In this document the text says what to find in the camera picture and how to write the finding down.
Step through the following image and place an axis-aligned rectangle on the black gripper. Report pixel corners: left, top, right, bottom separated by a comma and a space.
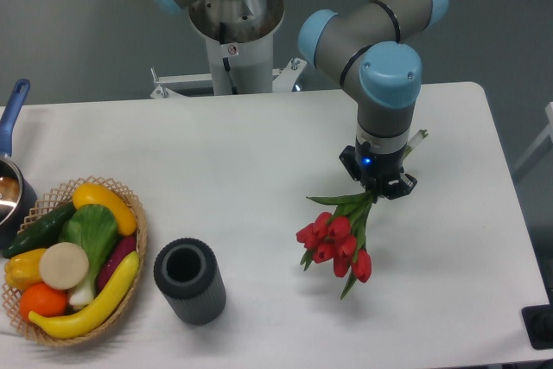
339, 143, 417, 200

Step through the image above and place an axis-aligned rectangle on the red tulip bouquet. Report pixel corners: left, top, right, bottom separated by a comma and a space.
296, 190, 379, 299

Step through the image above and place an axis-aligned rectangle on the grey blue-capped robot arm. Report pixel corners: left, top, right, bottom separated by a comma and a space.
156, 0, 448, 200

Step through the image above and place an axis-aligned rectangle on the dark grey ribbed vase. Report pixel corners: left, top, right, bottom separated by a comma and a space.
153, 238, 226, 326

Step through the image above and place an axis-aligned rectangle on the black device at table edge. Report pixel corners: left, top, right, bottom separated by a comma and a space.
521, 304, 552, 350

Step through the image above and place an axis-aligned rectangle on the purple sweet potato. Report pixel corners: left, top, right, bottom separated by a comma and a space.
96, 235, 137, 293

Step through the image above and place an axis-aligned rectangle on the green bok choy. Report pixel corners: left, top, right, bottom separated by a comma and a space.
59, 204, 118, 310

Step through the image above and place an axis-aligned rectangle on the yellow squash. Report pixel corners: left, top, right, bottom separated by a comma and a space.
72, 182, 137, 236

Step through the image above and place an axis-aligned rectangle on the yellow banana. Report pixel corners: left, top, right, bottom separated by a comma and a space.
29, 251, 140, 340

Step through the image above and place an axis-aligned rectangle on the woven wicker basket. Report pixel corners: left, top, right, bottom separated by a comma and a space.
2, 176, 147, 347

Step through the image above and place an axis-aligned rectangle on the beige round disc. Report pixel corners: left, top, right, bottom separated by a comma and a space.
39, 242, 89, 290

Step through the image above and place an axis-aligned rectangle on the dark green cucumber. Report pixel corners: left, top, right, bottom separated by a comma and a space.
3, 202, 76, 258

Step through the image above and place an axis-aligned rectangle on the orange fruit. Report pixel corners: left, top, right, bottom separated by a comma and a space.
19, 283, 67, 322

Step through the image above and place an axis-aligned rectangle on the yellow bell pepper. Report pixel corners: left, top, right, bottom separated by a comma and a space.
4, 248, 47, 291

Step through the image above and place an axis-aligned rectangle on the white frame at right edge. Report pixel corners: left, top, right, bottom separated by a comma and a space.
512, 102, 552, 183

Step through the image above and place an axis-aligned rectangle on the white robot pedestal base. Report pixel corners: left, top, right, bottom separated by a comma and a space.
150, 0, 307, 99

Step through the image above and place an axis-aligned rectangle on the blue handled saucepan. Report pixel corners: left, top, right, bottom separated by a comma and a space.
1, 79, 37, 250

